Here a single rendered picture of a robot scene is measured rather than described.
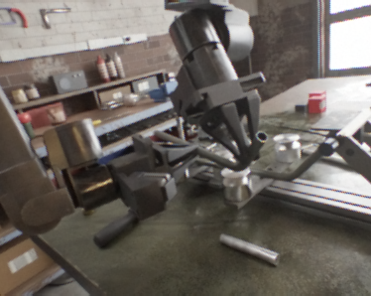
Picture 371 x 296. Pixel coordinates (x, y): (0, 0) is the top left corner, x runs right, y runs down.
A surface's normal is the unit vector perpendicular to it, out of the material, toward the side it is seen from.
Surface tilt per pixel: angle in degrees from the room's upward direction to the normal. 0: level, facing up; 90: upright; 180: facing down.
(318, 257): 0
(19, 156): 60
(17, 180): 73
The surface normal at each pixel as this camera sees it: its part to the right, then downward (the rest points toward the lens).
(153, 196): 0.48, 0.22
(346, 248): -0.18, -0.92
